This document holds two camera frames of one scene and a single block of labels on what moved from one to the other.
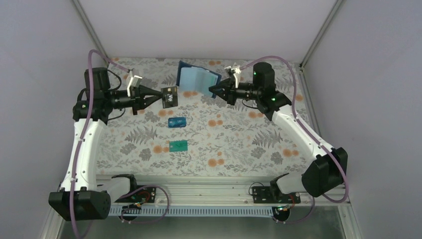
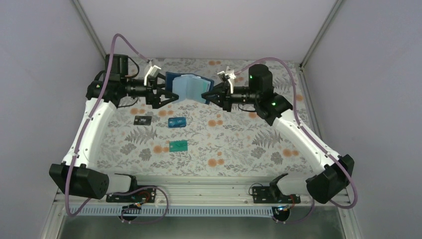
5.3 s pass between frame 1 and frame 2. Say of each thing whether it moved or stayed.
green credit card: stayed
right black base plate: stayed
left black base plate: stayed
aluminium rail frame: stayed
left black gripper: moved
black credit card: moved
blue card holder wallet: moved
